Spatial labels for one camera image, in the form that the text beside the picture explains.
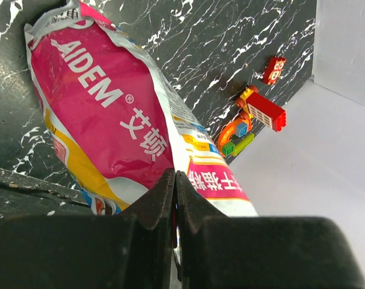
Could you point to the red owl toy block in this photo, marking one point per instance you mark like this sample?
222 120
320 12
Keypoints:
273 70

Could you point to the green toy building brick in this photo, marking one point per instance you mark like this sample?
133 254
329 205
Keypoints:
243 144

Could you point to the white cartoon pet food bag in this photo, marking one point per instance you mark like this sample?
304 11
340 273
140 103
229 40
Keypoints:
115 121

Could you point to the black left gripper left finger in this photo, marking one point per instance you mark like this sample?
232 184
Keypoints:
131 249

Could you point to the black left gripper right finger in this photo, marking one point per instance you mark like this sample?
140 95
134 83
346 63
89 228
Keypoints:
259 252

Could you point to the orange curved toy track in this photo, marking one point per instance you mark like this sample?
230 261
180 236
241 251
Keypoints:
236 129

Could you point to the red yellow toy block truck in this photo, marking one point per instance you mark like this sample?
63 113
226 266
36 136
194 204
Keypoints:
254 105

